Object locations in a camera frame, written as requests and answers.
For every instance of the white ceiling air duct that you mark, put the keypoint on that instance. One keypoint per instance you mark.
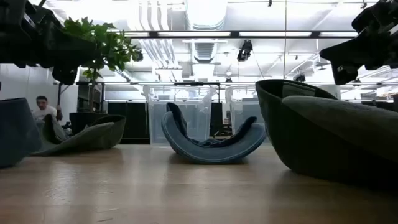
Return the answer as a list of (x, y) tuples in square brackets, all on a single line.
[(206, 14)]

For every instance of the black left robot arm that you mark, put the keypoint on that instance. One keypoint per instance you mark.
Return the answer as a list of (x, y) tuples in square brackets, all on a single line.
[(7, 31)]

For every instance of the black cabinet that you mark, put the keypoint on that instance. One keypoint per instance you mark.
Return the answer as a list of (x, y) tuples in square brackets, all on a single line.
[(216, 118), (133, 121)]

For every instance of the dark blue baseball cap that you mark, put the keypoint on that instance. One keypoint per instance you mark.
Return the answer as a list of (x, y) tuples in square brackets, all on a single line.
[(211, 154), (15, 133)]

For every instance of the person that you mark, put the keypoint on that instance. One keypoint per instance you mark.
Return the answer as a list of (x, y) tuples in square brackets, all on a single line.
[(43, 110)]

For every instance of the thin vertical pole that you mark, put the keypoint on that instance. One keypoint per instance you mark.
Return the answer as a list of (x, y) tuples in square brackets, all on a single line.
[(285, 37)]

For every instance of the black ceiling spotlight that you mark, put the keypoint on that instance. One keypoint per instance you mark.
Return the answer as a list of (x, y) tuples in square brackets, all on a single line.
[(245, 50)]

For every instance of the clear plastic storage bin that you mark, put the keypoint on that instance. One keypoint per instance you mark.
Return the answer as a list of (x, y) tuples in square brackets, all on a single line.
[(202, 115), (242, 109)]

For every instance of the green plant in black pot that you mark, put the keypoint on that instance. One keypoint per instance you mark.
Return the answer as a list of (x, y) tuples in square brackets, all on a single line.
[(109, 46)]

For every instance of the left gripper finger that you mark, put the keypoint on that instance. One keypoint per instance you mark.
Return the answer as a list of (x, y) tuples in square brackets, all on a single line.
[(77, 58), (74, 43)]

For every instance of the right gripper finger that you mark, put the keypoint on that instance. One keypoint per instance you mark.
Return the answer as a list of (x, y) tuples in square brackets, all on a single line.
[(345, 45), (345, 56)]

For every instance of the long ceiling light bar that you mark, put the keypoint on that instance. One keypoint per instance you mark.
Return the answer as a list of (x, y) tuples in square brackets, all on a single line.
[(192, 34)]

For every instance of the dark green baseball cap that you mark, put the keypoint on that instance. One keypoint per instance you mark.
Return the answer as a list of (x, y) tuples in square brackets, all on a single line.
[(93, 137), (311, 140)]

